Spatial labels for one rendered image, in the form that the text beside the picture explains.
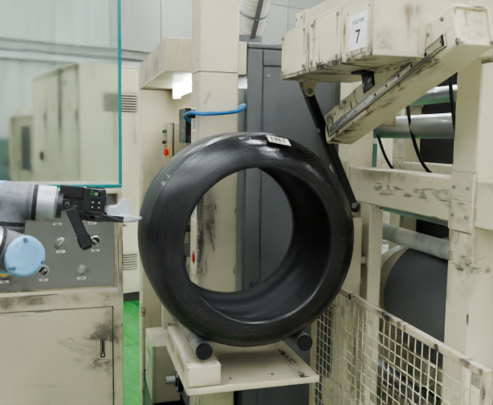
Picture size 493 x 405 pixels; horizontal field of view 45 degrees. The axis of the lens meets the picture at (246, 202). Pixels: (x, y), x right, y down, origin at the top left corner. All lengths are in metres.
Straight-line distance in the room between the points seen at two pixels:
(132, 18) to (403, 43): 10.42
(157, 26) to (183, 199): 10.47
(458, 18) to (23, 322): 1.67
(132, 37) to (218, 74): 9.77
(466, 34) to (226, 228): 0.95
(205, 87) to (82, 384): 1.15
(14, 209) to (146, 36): 10.32
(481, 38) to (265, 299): 0.97
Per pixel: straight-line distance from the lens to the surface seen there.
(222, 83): 1.89
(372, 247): 2.04
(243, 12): 2.49
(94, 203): 1.53
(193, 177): 1.46
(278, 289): 1.86
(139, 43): 11.66
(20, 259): 1.39
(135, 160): 5.27
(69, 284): 2.25
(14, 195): 1.52
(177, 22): 12.07
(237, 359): 1.80
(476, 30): 1.40
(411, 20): 1.43
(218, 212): 1.89
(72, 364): 2.28
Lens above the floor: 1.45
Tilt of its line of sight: 6 degrees down
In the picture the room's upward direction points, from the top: 1 degrees clockwise
